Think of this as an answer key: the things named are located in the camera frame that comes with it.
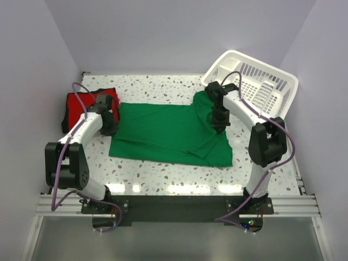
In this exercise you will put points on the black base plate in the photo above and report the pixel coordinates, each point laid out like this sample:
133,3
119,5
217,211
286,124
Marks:
127,210

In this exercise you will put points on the green t-shirt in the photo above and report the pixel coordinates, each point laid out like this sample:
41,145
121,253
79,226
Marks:
168,133

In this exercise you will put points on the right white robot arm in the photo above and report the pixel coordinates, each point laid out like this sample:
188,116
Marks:
267,142

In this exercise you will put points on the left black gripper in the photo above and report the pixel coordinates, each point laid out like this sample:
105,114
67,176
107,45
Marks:
112,131

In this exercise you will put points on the red folded t-shirt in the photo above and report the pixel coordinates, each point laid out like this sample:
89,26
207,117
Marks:
74,108

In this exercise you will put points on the white plastic basket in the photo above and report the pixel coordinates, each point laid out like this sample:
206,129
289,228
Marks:
268,88

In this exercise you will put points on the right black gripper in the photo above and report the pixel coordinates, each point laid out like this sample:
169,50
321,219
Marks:
219,126

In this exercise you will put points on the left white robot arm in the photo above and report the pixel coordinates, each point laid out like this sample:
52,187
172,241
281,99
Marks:
66,164

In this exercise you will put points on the aluminium frame rail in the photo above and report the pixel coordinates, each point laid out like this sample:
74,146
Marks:
284,206

